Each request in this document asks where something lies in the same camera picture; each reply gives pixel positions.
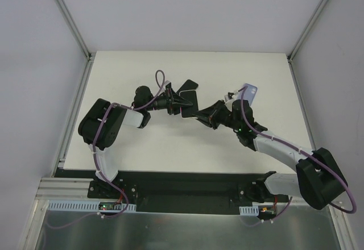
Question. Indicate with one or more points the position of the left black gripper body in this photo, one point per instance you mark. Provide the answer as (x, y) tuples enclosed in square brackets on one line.
[(170, 101)]

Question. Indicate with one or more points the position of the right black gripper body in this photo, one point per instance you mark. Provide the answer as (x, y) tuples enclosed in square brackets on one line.
[(214, 116)]

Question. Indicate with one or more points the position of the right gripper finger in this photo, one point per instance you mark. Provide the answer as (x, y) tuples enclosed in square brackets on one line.
[(210, 110), (204, 120)]

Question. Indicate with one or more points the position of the teal smartphone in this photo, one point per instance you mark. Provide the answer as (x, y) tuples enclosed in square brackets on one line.
[(188, 85)]

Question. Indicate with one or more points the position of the lavender phone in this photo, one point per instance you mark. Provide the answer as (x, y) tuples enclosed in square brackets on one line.
[(247, 92)]

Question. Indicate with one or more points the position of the beige phone with ring holder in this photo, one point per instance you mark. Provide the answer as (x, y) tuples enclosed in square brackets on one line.
[(190, 110)]

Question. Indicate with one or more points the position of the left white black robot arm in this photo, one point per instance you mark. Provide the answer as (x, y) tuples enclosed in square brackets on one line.
[(100, 126)]

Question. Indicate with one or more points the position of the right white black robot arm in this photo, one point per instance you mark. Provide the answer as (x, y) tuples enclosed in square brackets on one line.
[(317, 177)]

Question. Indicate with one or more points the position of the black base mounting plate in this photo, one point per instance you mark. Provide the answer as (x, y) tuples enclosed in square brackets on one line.
[(182, 193)]

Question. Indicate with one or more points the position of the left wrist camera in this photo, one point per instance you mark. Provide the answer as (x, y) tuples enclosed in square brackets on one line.
[(167, 83)]

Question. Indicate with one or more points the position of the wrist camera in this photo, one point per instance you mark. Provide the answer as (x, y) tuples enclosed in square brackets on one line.
[(167, 83), (230, 97)]

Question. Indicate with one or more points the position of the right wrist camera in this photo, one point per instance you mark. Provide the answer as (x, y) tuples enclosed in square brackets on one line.
[(230, 97)]

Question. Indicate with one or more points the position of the left aluminium frame post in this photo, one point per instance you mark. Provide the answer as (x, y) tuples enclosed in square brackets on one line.
[(70, 22)]

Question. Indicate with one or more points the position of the aluminium frame post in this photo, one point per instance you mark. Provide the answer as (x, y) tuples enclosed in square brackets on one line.
[(70, 22), (319, 9)]

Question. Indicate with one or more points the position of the right white slotted cable duct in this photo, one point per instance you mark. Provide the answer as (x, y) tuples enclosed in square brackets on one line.
[(249, 210)]

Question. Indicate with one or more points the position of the white slotted cable duct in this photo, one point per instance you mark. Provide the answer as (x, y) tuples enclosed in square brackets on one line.
[(90, 206), (249, 210)]

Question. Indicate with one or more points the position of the right aluminium frame post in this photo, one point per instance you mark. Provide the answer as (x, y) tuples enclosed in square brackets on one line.
[(319, 9)]

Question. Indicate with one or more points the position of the left white slotted cable duct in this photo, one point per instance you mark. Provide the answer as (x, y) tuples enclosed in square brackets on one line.
[(90, 206)]

